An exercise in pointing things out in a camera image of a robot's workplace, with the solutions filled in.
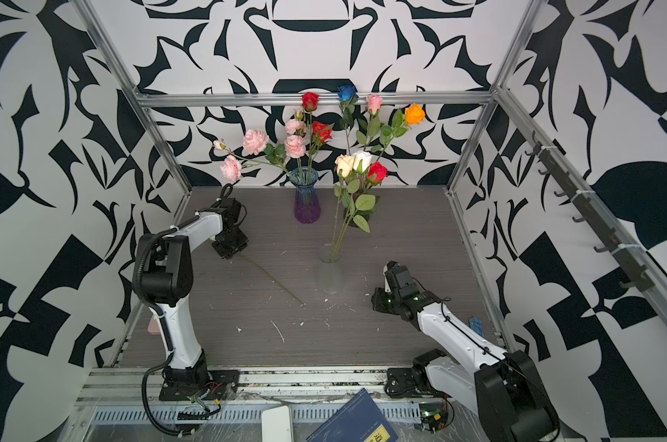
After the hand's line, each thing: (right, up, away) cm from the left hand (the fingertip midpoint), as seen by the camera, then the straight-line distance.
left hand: (239, 245), depth 99 cm
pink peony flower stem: (+22, +33, -12) cm, 41 cm away
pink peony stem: (+12, +29, -19) cm, 37 cm away
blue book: (+40, -40, -30) cm, 64 cm away
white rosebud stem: (+18, -15, -7) cm, 24 cm away
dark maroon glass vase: (+38, +10, -25) cm, 47 cm away
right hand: (+47, -15, -12) cm, 51 cm away
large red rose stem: (+30, +38, -5) cm, 48 cm away
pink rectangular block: (-19, -22, -17) cm, 34 cm away
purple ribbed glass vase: (+23, +14, +9) cm, 29 cm away
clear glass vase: (+33, -6, -12) cm, 36 cm away
